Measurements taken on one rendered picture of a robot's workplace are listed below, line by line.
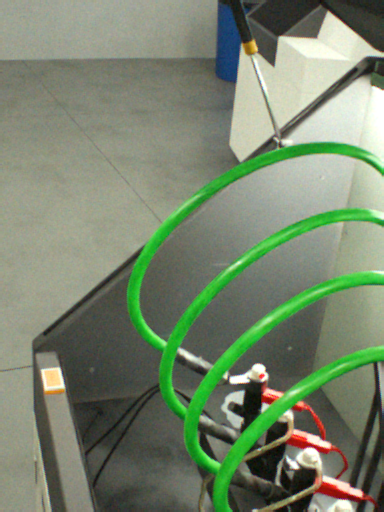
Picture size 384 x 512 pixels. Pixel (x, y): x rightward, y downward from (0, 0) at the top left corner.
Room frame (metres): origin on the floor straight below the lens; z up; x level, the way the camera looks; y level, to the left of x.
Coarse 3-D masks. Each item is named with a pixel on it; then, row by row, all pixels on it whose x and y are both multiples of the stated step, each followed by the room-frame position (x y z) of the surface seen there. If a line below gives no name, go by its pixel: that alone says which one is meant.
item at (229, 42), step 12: (252, 0) 6.97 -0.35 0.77; (228, 12) 6.85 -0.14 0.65; (228, 24) 6.85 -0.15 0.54; (228, 36) 6.85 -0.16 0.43; (228, 48) 6.86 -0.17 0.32; (240, 48) 6.81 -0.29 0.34; (216, 60) 7.03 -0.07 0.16; (228, 60) 6.86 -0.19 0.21; (216, 72) 7.00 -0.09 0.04; (228, 72) 6.86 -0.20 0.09
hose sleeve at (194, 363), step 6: (180, 348) 0.72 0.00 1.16; (180, 354) 0.71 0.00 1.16; (186, 354) 0.72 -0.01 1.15; (174, 360) 0.71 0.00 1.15; (180, 360) 0.71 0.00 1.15; (186, 360) 0.71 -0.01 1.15; (192, 360) 0.72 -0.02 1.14; (198, 360) 0.72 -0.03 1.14; (204, 360) 0.73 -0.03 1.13; (186, 366) 0.71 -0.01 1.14; (192, 366) 0.71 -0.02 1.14; (198, 366) 0.72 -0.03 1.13; (204, 366) 0.72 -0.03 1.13; (210, 366) 0.73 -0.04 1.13; (198, 372) 0.72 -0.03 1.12; (204, 372) 0.72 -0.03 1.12
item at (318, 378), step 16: (368, 352) 0.52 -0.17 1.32; (336, 368) 0.51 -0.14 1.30; (352, 368) 0.51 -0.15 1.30; (304, 384) 0.50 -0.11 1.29; (320, 384) 0.50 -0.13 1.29; (288, 400) 0.49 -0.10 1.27; (272, 416) 0.49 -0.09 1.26; (256, 432) 0.48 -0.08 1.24; (240, 448) 0.48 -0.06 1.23; (224, 464) 0.48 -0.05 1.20; (224, 480) 0.47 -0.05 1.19; (224, 496) 0.47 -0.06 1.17
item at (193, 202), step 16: (304, 144) 0.76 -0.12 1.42; (320, 144) 0.76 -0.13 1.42; (336, 144) 0.77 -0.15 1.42; (256, 160) 0.74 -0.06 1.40; (272, 160) 0.74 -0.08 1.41; (368, 160) 0.78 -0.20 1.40; (224, 176) 0.72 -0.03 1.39; (240, 176) 0.73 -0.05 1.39; (208, 192) 0.72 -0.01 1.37; (192, 208) 0.71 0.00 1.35; (176, 224) 0.70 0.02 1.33; (160, 240) 0.70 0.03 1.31; (144, 256) 0.69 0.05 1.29; (144, 272) 0.70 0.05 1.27; (128, 288) 0.69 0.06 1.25; (128, 304) 0.69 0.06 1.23; (144, 336) 0.70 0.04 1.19
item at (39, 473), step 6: (36, 432) 0.95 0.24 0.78; (36, 438) 0.95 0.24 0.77; (36, 444) 0.95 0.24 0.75; (36, 450) 0.95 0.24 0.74; (36, 456) 0.96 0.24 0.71; (36, 462) 0.95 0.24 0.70; (42, 462) 0.87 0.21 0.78; (36, 468) 0.96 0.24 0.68; (42, 468) 0.87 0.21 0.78; (36, 474) 0.96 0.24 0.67; (42, 474) 0.87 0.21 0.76; (36, 480) 0.96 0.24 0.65; (42, 480) 0.87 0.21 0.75; (42, 486) 0.87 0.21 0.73; (42, 492) 0.87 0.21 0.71; (42, 498) 0.87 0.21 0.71; (48, 498) 0.80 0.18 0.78; (42, 504) 0.87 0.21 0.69; (48, 504) 0.79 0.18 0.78; (42, 510) 0.88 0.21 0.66; (48, 510) 0.79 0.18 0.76
